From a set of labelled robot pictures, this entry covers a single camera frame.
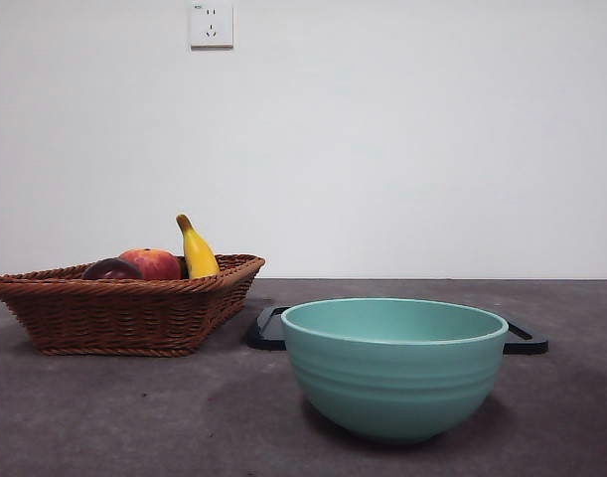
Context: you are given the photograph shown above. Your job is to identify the teal ribbed bowl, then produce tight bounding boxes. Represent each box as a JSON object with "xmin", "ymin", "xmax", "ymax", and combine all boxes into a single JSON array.
[{"xmin": 280, "ymin": 296, "xmax": 510, "ymax": 444}]

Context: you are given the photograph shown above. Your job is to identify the dark purple plum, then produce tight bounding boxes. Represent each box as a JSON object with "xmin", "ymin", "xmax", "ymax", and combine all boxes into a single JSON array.
[{"xmin": 80, "ymin": 256, "xmax": 141, "ymax": 280}]

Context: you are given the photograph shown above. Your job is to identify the yellow banana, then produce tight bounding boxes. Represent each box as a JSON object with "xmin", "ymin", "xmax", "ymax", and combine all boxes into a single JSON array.
[{"xmin": 176, "ymin": 213, "xmax": 221, "ymax": 279}]

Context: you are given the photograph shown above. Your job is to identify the dark rectangular tray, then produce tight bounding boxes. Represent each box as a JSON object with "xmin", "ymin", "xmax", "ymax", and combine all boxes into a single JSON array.
[{"xmin": 246, "ymin": 305, "xmax": 550, "ymax": 355}]

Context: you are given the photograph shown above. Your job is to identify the red orange peach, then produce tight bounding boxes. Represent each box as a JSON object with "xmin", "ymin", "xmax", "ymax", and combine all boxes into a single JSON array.
[{"xmin": 117, "ymin": 247, "xmax": 183, "ymax": 280}]

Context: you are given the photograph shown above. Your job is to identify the brown wicker basket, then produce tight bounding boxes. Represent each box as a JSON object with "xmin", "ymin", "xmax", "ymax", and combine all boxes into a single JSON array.
[{"xmin": 0, "ymin": 252, "xmax": 266, "ymax": 358}]

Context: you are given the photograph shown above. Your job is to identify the white wall socket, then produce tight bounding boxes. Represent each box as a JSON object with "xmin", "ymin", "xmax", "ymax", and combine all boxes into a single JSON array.
[{"xmin": 190, "ymin": 1, "xmax": 234, "ymax": 51}]

